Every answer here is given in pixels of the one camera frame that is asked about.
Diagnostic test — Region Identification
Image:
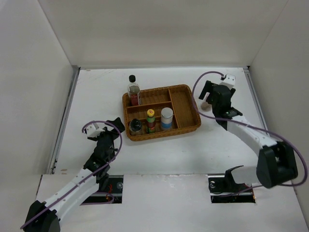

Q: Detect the pink-cap spice shaker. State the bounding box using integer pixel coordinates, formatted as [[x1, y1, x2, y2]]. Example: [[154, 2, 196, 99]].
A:
[[200, 95, 212, 112]]

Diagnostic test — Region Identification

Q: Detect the small black-cap spice jar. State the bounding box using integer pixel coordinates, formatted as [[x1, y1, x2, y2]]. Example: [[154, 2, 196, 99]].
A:
[[129, 118, 142, 136]]

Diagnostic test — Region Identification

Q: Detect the green sauce bottle yellow cap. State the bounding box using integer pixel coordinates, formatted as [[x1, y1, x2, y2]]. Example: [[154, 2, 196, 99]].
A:
[[146, 109, 156, 134]]

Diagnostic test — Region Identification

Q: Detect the tall glass red-label bottle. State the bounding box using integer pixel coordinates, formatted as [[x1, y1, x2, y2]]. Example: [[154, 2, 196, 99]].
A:
[[127, 75, 141, 106]]

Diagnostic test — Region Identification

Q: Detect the blue-label silver-lid shaker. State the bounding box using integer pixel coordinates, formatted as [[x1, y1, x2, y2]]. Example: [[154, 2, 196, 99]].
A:
[[160, 107, 173, 131]]

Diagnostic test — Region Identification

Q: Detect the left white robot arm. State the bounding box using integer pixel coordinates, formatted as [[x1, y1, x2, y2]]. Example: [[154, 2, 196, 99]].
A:
[[20, 117, 125, 232]]

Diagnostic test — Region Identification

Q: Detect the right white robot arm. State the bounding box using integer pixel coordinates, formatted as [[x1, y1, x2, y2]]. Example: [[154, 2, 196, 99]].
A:
[[199, 81, 298, 189]]

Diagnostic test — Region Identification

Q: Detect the woven wicker divided basket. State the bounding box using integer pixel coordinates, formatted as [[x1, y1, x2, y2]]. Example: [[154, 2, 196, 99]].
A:
[[122, 84, 201, 142]]

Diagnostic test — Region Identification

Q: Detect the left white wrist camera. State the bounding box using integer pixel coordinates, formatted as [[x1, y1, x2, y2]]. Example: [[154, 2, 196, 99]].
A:
[[82, 123, 104, 138]]

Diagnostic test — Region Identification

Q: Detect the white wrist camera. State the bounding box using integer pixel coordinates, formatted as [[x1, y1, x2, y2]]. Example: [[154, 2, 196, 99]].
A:
[[82, 123, 104, 138], [220, 74, 236, 89]]

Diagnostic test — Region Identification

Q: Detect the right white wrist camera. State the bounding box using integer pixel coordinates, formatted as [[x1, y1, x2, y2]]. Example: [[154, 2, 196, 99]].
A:
[[220, 74, 236, 89]]

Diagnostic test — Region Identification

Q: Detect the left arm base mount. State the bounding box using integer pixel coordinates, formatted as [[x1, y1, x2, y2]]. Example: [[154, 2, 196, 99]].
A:
[[81, 175, 124, 205]]

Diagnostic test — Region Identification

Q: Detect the aluminium table edge frame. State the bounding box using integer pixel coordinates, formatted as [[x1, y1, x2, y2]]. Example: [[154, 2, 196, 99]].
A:
[[54, 67, 266, 174]]

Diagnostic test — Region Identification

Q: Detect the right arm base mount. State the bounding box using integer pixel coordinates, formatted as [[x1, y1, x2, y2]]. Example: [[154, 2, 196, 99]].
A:
[[208, 169, 255, 203]]

